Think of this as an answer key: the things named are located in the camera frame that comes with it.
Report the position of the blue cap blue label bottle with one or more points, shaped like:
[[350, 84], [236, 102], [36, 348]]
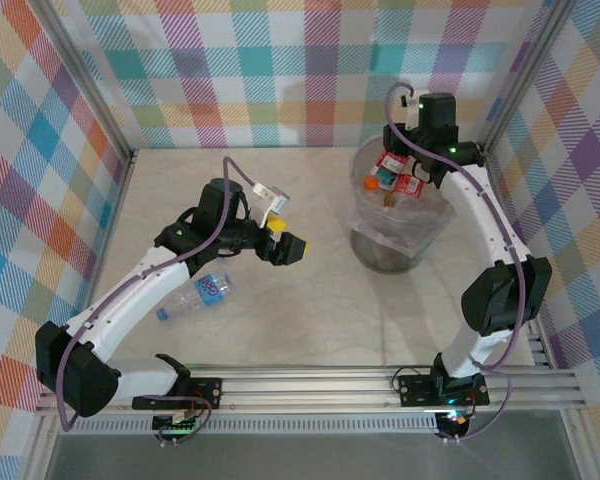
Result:
[[210, 290]]

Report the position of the red and white label bottle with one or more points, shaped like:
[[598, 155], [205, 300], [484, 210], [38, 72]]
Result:
[[392, 161]]

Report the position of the orange cap orange label bottle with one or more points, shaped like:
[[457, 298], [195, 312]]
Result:
[[370, 183]]

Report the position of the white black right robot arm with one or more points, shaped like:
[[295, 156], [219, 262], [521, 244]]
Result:
[[480, 215]]

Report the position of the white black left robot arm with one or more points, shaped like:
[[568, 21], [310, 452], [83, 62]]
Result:
[[130, 295]]

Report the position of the clear plastic bin liner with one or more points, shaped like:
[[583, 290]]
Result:
[[375, 220]]

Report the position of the plaid cloth backdrop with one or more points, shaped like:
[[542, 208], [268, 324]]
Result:
[[280, 75]]

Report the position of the small circuit board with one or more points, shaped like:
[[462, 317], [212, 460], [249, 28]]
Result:
[[455, 420], [180, 425]]

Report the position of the grey metal sheet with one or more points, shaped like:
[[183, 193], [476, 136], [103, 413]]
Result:
[[305, 460]]

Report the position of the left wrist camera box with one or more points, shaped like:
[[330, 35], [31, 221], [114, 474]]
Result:
[[280, 202]]

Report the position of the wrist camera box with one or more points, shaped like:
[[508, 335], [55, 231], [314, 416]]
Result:
[[412, 112], [280, 202]]

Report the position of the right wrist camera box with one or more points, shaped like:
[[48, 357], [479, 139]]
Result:
[[412, 112]]

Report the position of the aluminium side rail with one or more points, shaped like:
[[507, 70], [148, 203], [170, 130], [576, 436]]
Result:
[[539, 345], [111, 225]]

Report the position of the aluminium frame post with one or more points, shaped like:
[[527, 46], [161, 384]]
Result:
[[92, 85], [532, 55]]

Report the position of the long aluminium base rail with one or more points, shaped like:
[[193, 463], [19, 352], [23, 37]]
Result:
[[305, 390]]

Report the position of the aluminium corner post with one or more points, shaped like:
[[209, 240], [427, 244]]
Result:
[[37, 460], [580, 450]]

